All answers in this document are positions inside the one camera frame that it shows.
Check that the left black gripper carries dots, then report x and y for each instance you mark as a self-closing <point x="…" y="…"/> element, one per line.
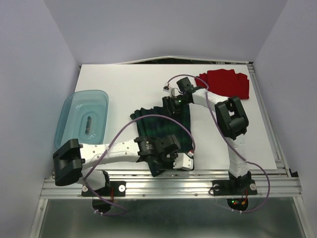
<point x="174" y="155"/>

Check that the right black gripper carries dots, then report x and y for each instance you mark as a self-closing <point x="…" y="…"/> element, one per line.
<point x="171" y="109"/>

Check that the green plaid skirt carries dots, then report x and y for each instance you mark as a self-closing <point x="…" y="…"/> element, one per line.
<point x="161" y="134"/>

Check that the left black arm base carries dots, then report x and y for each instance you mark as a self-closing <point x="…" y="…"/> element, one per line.
<point x="103" y="191"/>

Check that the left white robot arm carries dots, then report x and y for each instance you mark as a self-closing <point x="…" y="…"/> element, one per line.
<point x="76" y="162"/>

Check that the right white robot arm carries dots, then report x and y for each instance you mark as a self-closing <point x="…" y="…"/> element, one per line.
<point x="229" y="117"/>

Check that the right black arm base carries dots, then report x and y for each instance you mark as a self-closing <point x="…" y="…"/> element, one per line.
<point x="227" y="188"/>

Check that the folded red skirt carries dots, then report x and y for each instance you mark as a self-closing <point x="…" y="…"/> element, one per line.
<point x="227" y="83"/>

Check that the small dark object in bin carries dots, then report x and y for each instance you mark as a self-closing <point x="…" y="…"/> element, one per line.
<point x="88" y="125"/>

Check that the blue transparent plastic bin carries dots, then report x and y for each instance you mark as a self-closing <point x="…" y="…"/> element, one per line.
<point x="73" y="118"/>

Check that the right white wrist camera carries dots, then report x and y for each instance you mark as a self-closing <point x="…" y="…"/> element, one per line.
<point x="172" y="91"/>

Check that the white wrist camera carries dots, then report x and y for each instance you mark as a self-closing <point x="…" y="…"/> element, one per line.
<point x="172" y="91"/>
<point x="183" y="162"/>

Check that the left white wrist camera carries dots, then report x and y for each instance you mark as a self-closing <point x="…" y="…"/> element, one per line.
<point x="183" y="162"/>

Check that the aluminium mounting rail frame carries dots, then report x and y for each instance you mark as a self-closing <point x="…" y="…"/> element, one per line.
<point x="177" y="204"/>

